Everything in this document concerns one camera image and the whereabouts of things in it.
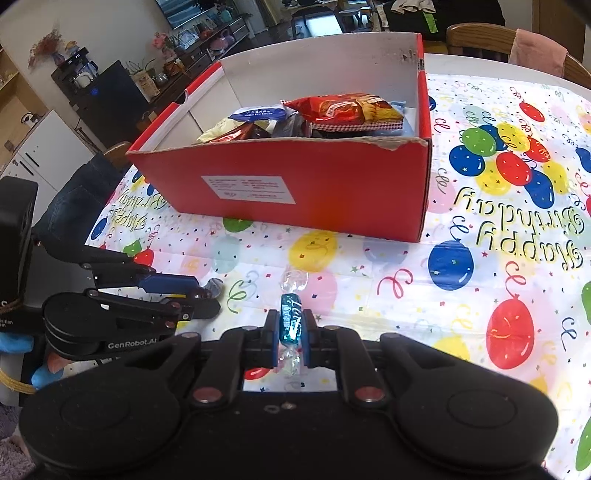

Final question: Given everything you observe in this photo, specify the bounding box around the blue candy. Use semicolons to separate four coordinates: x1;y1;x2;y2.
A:
279;267;308;376

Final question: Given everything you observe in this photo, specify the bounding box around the silver round chocolate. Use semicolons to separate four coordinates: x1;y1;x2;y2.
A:
204;278;224;299

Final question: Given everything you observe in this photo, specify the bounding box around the cream white snack packet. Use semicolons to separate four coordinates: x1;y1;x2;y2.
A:
195;117;243;144

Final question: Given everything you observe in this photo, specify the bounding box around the copper foil snack bag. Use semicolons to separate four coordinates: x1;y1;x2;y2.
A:
212;123;257;143

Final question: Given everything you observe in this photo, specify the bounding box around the light blue milk packet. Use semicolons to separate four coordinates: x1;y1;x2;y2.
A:
228;104;291;123

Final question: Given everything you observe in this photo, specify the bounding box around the red snack bag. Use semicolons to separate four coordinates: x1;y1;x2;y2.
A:
283;93;405;133

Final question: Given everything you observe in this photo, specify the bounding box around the silver foil snack pack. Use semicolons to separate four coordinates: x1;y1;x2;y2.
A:
271;113;307;138

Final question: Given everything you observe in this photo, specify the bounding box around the chair with dark jacket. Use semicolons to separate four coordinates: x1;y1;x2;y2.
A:
34;140;136;250

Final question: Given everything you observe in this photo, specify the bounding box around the white cabinet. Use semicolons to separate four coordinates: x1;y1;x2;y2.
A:
1;111;94;223

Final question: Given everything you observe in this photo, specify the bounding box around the balloon birthday tablecloth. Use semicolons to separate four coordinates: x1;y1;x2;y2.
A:
85;71;591;480

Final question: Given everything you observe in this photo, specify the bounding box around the red cardboard box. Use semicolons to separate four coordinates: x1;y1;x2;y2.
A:
127;32;432;242

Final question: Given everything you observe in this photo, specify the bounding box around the dark tv console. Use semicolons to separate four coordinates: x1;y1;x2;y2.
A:
152;14;249;96

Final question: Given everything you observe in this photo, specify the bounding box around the flat screen television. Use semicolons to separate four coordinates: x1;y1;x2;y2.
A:
156;0;215;29

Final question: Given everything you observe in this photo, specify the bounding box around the sofa with dark clothes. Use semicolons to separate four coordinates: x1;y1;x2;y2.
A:
383;0;505;41

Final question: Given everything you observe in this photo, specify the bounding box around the wooden chair with pink cloth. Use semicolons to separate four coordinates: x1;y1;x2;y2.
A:
446;23;590;89

